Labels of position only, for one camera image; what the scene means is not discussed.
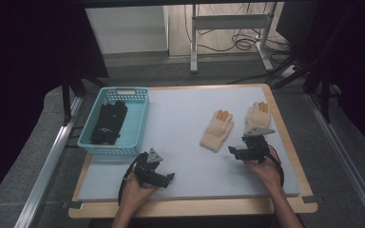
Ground person's left hand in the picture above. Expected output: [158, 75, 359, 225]
[119, 172, 160, 207]

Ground dark curtain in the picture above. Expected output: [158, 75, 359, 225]
[298, 0, 365, 150]
[0, 0, 109, 210]

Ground black stand legs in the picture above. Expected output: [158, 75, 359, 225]
[61, 73, 109, 126]
[270, 55, 333, 124]

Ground person's right hand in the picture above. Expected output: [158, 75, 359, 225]
[244, 151, 283, 192]

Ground cream knit glove orange fingertips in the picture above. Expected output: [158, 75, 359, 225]
[200, 109, 235, 153]
[245, 101, 272, 131]

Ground white power strip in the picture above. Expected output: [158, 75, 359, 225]
[279, 64, 299, 79]

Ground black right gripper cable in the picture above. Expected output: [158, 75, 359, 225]
[266, 144, 285, 188]

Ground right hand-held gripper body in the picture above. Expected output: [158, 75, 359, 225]
[239, 126, 276, 164]

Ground white cabinet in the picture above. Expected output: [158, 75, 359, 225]
[85, 5, 170, 55]

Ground white foam mat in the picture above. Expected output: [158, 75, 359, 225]
[77, 85, 301, 201]

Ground white metal stand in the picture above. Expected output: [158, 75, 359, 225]
[189, 2, 275, 74]

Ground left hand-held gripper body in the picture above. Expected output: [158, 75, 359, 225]
[134, 147, 169, 189]

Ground black glove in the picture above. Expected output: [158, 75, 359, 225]
[95, 100, 128, 141]
[90, 122, 122, 146]

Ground turquoise plastic basket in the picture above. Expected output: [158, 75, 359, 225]
[76, 86, 150, 157]

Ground aluminium rail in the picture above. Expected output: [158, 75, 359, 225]
[13, 96, 84, 228]
[306, 93, 365, 228]

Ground black floor cables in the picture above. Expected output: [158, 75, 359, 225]
[183, 2, 294, 55]

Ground grey table clamp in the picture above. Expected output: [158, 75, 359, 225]
[61, 200, 84, 210]
[301, 195, 325, 205]

